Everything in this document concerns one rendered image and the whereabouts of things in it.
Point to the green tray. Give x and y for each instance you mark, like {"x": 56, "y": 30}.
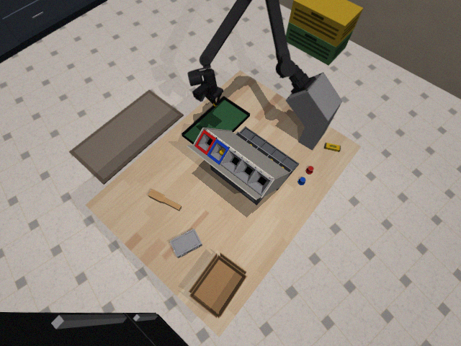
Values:
{"x": 226, "y": 116}

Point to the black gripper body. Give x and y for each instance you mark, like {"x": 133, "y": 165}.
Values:
{"x": 218, "y": 91}

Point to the brown cardboard box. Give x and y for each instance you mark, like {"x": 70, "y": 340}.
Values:
{"x": 217, "y": 285}

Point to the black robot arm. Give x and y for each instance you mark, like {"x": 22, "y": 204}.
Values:
{"x": 285, "y": 67}

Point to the brown wire brush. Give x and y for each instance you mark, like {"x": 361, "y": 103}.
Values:
{"x": 162, "y": 199}

